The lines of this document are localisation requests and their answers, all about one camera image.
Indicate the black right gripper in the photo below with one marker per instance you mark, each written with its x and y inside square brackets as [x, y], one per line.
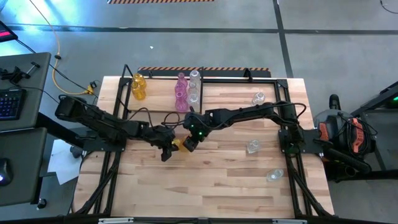
[196, 124]

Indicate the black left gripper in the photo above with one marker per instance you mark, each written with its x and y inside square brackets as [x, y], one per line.
[163, 137]

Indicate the yellow wide round vase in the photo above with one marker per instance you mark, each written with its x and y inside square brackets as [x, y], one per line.
[179, 145]

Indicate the clear crosshatched jar vase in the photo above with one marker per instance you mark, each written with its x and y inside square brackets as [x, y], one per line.
[193, 100]

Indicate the clear bulbous ribbed vase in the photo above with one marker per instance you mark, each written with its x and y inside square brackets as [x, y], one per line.
[192, 89]

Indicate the tall pink ribbed vase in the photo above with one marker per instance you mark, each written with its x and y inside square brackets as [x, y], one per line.
[179, 92]

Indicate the small pink bulbous vase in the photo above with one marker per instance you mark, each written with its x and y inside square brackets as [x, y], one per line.
[182, 80]

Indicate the tall clear textured cylinder vase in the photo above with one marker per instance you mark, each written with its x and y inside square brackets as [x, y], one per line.
[195, 77]

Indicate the yellow ribbed jar vase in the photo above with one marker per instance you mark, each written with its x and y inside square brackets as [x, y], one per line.
[138, 92]

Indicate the clear square diamond-cut vase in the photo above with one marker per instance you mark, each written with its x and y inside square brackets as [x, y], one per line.
[253, 147]

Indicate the yellow cylinder bottle vase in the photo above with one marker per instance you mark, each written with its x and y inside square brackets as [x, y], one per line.
[139, 79]

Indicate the clear smooth jar vase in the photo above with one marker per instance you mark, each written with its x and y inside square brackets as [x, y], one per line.
[258, 99]

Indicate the small clear fluted vase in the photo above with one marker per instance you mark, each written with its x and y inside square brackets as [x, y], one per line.
[275, 175]

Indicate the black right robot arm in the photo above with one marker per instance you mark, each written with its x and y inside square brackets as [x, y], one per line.
[248, 113]

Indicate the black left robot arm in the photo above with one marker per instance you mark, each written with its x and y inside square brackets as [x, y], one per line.
[93, 119]

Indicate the black caster wheel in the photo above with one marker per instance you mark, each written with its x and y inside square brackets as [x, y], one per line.
[76, 152]

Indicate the white paper sheet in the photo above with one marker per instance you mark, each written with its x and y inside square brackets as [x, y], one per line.
[62, 165]

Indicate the grey desk top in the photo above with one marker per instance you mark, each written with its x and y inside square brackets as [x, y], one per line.
[25, 174]
[34, 77]

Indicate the black orange equipment case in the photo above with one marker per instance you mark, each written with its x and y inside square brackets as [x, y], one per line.
[342, 133]

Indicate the black keyboard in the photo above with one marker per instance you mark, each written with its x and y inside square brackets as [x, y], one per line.
[11, 104]

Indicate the black clamp tool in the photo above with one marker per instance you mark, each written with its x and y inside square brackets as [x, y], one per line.
[14, 75]

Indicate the black computer mouse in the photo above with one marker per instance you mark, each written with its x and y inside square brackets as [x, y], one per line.
[4, 172]

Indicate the tablet with pink screen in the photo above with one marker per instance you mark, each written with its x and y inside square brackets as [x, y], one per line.
[6, 32]

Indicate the black metal shelf frame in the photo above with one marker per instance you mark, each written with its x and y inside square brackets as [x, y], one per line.
[202, 107]

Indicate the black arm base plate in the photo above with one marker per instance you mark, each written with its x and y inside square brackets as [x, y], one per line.
[93, 146]
[311, 141]

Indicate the black aluminium frame rail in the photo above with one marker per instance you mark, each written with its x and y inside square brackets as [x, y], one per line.
[285, 93]
[100, 193]
[112, 193]
[276, 93]

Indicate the black front frame bar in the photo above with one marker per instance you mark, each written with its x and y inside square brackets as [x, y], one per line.
[199, 221]

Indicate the black corner bracket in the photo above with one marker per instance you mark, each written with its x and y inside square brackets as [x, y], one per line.
[283, 84]

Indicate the silver metal bracket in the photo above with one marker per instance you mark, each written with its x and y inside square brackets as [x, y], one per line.
[115, 221]
[289, 221]

